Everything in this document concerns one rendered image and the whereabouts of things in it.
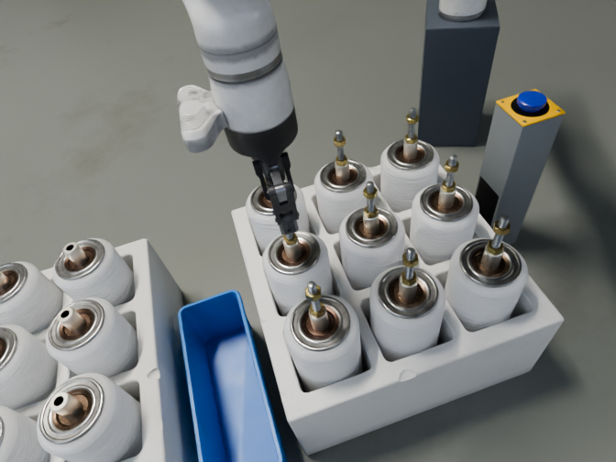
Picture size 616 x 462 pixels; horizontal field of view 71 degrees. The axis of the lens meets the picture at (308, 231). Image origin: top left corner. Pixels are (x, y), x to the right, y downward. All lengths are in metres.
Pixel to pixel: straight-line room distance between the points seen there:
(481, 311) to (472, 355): 0.06
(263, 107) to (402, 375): 0.38
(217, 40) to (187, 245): 0.70
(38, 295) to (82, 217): 0.48
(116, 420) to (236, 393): 0.26
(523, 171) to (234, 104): 0.53
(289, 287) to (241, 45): 0.34
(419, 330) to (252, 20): 0.39
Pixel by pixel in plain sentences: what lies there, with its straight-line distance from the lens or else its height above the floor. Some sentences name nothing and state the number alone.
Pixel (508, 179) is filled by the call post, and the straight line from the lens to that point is 0.79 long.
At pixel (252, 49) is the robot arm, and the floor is 0.57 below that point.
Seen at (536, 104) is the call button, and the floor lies 0.33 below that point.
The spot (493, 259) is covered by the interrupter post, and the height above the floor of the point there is 0.27.
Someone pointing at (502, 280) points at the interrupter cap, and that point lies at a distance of 0.60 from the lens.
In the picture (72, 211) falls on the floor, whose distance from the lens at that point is 1.27.
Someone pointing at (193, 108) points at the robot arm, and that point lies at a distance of 0.44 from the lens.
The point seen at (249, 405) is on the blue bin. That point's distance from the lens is 0.80.
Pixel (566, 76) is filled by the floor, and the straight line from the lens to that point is 1.46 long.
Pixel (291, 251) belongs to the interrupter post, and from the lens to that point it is 0.60.
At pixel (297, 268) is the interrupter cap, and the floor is 0.25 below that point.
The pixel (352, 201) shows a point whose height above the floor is 0.24.
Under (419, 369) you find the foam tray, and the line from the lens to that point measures 0.60.
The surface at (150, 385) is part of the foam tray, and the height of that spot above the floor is 0.18.
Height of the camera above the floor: 0.74
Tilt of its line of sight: 50 degrees down
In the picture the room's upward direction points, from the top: 12 degrees counter-clockwise
